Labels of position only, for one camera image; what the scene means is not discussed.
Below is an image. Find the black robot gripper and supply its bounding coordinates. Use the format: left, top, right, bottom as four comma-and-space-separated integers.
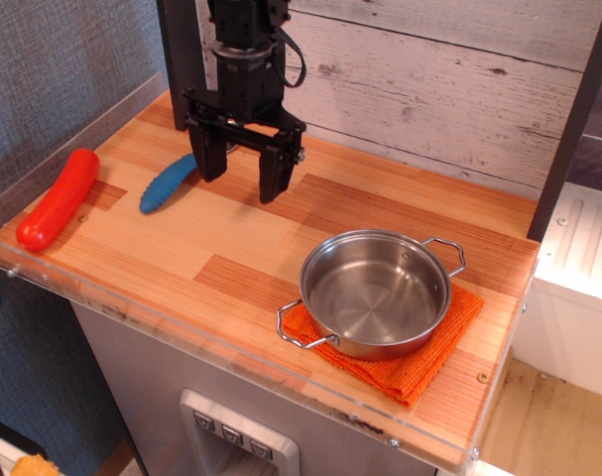
186, 47, 306, 204

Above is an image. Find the stainless steel pot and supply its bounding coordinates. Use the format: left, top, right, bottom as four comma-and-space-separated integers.
277, 229, 466, 360

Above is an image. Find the dark grey left post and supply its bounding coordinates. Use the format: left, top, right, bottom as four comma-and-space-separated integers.
156, 0, 209, 131

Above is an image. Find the silver dispenser button panel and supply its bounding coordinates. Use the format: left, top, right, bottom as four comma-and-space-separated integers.
180, 389, 301, 475

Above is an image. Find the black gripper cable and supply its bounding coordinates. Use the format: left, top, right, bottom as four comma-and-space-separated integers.
273, 27, 307, 89

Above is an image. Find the white toy sink unit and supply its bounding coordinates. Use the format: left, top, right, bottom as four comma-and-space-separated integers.
511, 72, 602, 403

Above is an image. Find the orange woven cloth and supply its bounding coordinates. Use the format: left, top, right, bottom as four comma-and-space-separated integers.
281, 284, 485, 408

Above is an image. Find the blue handled metal spoon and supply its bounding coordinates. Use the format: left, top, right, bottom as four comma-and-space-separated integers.
139, 142, 240, 215

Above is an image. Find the clear acrylic table guard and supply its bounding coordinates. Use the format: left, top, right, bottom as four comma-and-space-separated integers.
0, 76, 539, 475

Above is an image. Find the dark grey right post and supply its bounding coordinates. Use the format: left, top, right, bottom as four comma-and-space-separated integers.
527, 22, 602, 242

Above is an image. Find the red plastic hot dog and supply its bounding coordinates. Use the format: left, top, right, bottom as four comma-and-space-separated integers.
16, 149, 100, 252

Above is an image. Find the grey toy fridge cabinet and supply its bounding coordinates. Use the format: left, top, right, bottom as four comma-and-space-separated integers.
73, 304, 436, 475

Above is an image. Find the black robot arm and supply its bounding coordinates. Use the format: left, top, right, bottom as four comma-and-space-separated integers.
185, 1, 306, 204

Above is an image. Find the dark grey post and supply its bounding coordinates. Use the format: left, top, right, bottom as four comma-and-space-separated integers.
527, 22, 602, 242
156, 0, 209, 131

